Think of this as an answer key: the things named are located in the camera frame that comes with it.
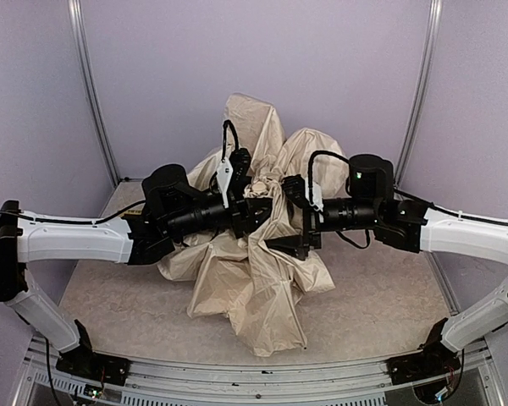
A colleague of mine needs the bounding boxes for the beige folding umbrella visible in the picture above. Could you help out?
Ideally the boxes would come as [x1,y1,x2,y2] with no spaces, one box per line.
[157,93,343,357]

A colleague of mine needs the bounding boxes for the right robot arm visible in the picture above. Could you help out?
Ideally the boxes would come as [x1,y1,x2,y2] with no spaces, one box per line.
[266,154,508,361]

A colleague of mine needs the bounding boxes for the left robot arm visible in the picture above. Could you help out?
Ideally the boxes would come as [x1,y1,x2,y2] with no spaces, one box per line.
[0,164,272,369]

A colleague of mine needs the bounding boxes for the woven bamboo tray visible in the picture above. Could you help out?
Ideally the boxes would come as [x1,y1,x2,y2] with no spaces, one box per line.
[120,205,144,217]

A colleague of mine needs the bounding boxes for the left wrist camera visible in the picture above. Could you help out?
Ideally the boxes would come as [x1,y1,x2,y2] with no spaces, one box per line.
[216,147,251,209]

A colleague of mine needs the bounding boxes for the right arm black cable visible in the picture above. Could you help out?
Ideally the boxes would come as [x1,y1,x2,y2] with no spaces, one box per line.
[306,149,351,187]

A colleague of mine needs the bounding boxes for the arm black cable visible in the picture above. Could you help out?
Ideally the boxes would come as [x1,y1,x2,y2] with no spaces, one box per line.
[219,119,240,162]
[306,149,351,187]

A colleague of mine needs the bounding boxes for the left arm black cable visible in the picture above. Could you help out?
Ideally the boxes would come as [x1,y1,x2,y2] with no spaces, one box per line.
[219,119,240,162]

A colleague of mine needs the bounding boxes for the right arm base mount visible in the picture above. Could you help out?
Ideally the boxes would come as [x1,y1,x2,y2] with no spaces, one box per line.
[386,349,461,385]

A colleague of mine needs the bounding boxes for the aluminium front rail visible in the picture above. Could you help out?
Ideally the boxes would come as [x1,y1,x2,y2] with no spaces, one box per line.
[12,333,505,406]

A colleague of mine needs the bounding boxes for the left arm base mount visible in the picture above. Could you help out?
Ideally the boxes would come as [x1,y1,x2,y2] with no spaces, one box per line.
[56,352,131,387]

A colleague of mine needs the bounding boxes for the right aluminium corner post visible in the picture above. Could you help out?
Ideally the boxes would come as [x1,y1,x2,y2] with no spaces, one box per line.
[394,0,443,186]

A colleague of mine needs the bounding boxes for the aluminium corner post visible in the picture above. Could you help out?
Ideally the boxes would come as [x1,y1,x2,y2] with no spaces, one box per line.
[394,0,443,186]
[68,0,121,187]

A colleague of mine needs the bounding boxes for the left aluminium corner post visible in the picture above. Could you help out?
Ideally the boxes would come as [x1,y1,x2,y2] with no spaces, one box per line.
[68,0,121,187]

